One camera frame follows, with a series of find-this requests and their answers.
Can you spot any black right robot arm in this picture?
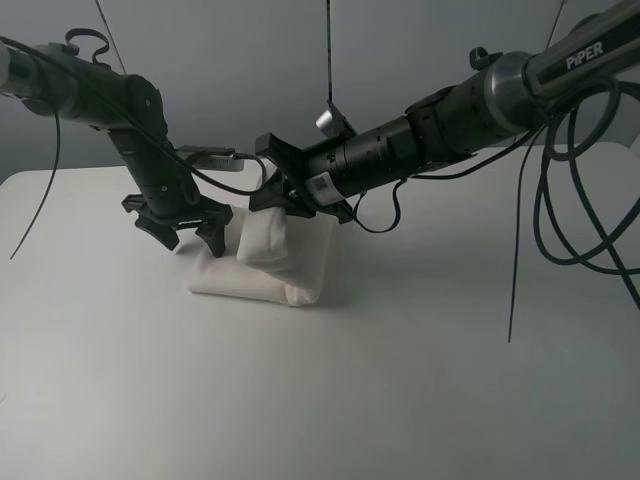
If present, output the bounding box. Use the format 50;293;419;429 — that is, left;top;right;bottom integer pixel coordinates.
249;1;639;223

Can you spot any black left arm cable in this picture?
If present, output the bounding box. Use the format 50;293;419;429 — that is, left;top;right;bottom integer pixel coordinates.
0;29;271;261

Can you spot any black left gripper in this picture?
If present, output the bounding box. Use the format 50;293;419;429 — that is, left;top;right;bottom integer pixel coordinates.
121;194;233;257

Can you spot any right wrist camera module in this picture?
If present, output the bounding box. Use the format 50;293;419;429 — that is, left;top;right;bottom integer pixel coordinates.
315;100;357;139

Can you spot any white towel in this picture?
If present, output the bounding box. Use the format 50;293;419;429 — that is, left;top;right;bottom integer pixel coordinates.
188;206;337;307

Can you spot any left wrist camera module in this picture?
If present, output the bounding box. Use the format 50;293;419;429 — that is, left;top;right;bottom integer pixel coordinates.
175;145;245;173

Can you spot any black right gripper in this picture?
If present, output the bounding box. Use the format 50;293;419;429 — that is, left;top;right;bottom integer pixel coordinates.
248;133;355;224

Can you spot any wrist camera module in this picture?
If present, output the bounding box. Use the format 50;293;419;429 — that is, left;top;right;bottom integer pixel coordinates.
175;145;245;173
315;100;357;139

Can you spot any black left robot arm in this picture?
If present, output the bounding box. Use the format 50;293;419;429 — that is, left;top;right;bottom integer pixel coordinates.
1;29;234;257

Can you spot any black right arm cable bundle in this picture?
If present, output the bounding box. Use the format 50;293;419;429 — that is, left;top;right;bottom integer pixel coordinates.
349;74;640;344

